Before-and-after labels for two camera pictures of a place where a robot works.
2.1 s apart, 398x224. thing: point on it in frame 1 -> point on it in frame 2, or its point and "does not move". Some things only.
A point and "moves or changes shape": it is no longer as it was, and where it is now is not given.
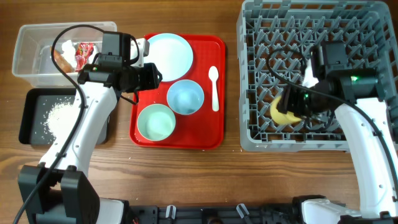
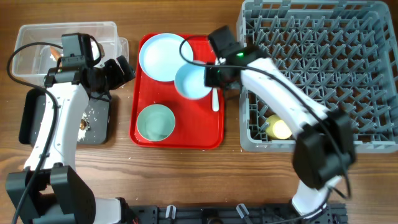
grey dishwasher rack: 274,39 does not move
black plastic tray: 46,112 does not move
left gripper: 152,80 -> 119,78
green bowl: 156,122 does not move
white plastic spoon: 213,73 does not move
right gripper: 288,101 -> 209,82
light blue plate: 171,55 does not move
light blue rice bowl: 185,96 -> 189,83
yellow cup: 288,118 moves or changes shape
